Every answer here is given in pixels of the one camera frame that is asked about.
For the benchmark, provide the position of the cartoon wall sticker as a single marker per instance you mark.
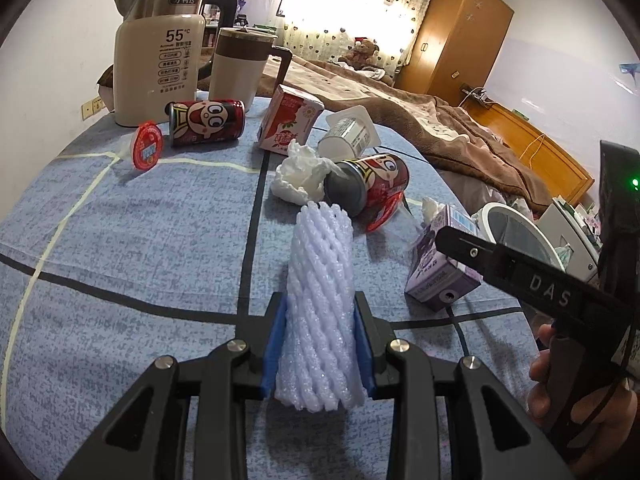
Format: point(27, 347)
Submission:
point(631, 72)

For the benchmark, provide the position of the white foam fruit net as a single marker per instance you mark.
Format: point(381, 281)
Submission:
point(320, 300)

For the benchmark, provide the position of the heart print curtain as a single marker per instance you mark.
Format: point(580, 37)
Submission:
point(350, 0)

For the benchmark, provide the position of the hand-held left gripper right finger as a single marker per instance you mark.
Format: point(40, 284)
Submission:
point(363, 345)

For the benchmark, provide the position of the person's right hand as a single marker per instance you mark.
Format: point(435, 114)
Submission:
point(539, 367)

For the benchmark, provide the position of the beige mug with lid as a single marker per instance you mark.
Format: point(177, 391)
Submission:
point(237, 67)

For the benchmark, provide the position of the bed with brown blanket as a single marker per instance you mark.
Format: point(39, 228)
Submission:
point(400, 110)

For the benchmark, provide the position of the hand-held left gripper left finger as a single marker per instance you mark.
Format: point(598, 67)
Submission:
point(276, 332)

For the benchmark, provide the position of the pale pink bedsheet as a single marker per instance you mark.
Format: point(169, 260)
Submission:
point(480, 192)

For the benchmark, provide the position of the beige electric kettle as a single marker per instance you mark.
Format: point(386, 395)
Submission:
point(157, 60)

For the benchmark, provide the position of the power strip on headboard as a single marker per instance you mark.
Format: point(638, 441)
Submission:
point(477, 94)

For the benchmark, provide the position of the white nightstand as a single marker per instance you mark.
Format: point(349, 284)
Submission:
point(570, 240)

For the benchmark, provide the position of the wall socket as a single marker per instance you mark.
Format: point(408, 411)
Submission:
point(93, 107)

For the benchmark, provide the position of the red lid jelly cup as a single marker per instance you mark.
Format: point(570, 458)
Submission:
point(148, 146)

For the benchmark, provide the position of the purple drink carton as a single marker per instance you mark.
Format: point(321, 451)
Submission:
point(440, 275)

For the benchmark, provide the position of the brown teddy bear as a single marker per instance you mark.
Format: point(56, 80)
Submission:
point(361, 51)

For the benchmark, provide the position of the pink milk carton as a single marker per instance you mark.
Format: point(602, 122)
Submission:
point(290, 120)

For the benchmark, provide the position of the dented red cartoon drink can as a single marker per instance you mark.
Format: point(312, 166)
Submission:
point(380, 180)

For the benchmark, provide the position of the wooden wardrobe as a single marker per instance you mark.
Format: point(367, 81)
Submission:
point(455, 40)

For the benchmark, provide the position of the wooden bed headboard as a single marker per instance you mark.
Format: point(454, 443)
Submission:
point(545, 155)

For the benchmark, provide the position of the white round waste bin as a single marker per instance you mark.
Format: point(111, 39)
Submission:
point(520, 232)

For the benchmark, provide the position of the white yogurt cup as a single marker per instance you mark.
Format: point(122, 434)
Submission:
point(347, 132)

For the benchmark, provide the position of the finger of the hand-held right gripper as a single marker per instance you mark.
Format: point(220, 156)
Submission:
point(505, 265)

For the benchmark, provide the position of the blue checked tablecloth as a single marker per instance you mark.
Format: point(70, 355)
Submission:
point(140, 240)

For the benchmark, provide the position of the small crumpled white tissue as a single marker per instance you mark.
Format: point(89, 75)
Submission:
point(431, 210)

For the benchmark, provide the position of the pile of small boxes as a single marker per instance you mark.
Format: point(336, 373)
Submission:
point(582, 215)

